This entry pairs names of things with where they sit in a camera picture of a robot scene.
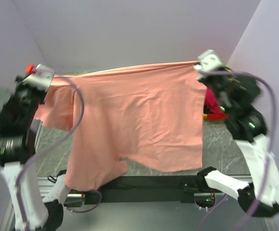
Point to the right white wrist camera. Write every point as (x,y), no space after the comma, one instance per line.
(208,61)

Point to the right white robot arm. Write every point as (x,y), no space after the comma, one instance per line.
(235,93)

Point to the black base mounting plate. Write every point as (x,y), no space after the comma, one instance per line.
(132,189)

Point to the red t shirt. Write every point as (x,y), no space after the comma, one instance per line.
(210,104)

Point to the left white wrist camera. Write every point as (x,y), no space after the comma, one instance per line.
(38,77)

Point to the pink t shirt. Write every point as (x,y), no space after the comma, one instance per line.
(151,114)

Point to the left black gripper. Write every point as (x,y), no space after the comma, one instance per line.
(19,83)

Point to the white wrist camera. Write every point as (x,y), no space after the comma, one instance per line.
(38,77)
(208,61)

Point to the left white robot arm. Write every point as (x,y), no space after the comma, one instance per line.
(17,155)

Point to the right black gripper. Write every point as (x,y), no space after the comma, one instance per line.
(203,79)

